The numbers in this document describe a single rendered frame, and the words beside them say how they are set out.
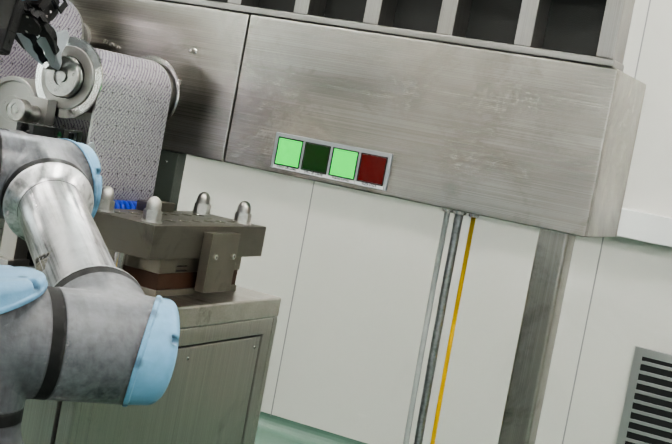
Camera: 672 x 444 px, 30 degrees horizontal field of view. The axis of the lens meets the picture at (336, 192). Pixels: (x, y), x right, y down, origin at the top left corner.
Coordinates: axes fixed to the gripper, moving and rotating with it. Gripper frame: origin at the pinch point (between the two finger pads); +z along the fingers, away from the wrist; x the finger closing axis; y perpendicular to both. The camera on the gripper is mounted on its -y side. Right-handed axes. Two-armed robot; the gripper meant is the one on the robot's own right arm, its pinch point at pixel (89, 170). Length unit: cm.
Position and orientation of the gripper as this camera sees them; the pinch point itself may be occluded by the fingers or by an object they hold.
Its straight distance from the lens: 231.6
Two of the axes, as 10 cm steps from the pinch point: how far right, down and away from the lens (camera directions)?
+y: 1.8, -9.8, -0.5
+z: 4.3, 0.3, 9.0
